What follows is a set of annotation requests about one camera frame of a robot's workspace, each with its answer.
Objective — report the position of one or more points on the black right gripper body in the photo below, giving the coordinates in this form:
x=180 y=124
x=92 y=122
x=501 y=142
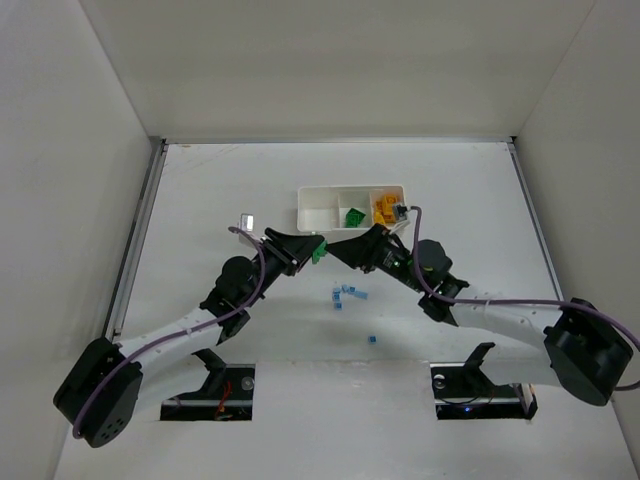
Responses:
x=373 y=250

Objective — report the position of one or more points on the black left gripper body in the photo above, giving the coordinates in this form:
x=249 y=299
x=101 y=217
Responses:
x=282 y=254

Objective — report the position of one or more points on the green square lego brick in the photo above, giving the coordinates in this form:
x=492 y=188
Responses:
x=354 y=218

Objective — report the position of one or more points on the yellow butterfly lego brick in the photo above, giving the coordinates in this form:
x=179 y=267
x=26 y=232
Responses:
x=384 y=205

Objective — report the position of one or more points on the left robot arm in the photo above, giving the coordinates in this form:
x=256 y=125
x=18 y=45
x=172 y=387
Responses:
x=99 y=395

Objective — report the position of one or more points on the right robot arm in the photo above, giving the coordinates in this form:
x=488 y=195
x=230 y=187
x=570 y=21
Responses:
x=566 y=346

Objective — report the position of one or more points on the white three-compartment container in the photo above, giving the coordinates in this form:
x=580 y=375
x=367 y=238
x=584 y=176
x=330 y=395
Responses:
x=322 y=209

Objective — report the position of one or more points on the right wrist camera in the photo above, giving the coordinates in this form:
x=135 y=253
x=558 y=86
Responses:
x=401 y=217

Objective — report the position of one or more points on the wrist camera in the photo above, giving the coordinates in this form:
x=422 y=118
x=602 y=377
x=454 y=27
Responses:
x=401 y=217
x=246 y=224

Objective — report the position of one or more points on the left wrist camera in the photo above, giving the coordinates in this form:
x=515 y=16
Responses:
x=246 y=224

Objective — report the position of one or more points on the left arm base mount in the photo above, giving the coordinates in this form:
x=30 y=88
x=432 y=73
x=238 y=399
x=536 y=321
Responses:
x=224 y=395

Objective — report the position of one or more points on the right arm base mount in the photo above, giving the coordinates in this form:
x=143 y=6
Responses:
x=463 y=392

